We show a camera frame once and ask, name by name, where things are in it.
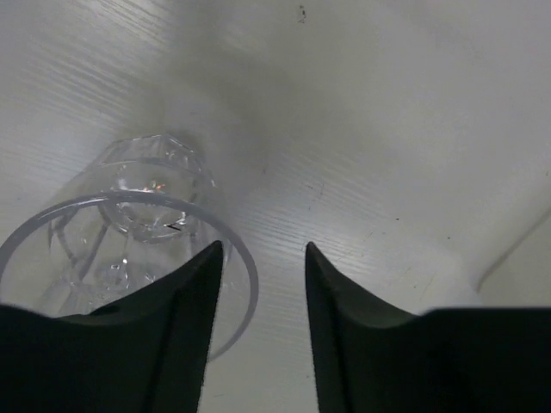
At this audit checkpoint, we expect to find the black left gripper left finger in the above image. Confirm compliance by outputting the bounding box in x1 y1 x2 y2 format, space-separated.
1 241 223 412

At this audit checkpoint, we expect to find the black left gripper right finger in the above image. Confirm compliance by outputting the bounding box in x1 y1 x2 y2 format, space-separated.
305 243 550 412

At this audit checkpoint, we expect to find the clear faceted plastic cup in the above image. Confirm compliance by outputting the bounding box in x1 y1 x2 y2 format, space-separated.
1 131 259 360

